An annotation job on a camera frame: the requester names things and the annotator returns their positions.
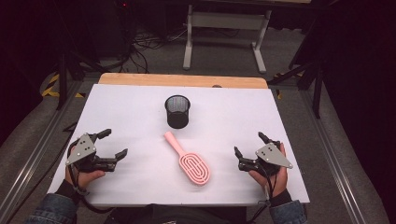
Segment black mesh pen holder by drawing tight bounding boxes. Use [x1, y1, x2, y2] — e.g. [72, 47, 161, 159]
[163, 94, 191, 130]

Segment left hand-held gripper cable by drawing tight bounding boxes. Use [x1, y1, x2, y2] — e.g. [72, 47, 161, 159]
[66, 139, 114, 215]

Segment person's right hand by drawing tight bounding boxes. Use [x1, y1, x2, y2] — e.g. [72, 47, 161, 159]
[247, 142, 290, 198]

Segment black metal stand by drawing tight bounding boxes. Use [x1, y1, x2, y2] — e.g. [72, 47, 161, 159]
[54, 46, 104, 111]
[268, 18, 326, 119]

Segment hand-held gripper cable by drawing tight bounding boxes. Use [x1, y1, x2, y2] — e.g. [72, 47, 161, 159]
[66, 139, 114, 215]
[246, 161, 278, 224]

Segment yellow black floor tape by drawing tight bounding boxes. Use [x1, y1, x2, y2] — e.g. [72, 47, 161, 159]
[41, 72, 87, 99]
[273, 72, 305, 101]

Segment pink hairbrush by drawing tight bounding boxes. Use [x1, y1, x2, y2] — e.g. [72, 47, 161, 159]
[163, 131, 212, 187]

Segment person's left hand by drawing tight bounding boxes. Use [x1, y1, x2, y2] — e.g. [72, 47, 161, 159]
[64, 145, 106, 191]

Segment aluminium floor rail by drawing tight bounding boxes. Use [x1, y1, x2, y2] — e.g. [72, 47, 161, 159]
[0, 79, 82, 224]
[299, 89, 369, 224]

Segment person's dark clothed torso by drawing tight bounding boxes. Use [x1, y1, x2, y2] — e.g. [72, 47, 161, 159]
[104, 203, 248, 224]

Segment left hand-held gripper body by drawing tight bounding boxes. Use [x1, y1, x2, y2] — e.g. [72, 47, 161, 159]
[64, 133, 105, 174]

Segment right hand-held gripper cable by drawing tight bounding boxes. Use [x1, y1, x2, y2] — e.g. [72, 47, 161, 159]
[246, 161, 278, 224]

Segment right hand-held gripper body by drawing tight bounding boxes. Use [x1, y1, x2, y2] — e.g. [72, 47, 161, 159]
[254, 139, 294, 178]

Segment bundle of black floor cables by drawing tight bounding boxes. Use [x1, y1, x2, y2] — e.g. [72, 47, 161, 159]
[115, 18, 191, 75]

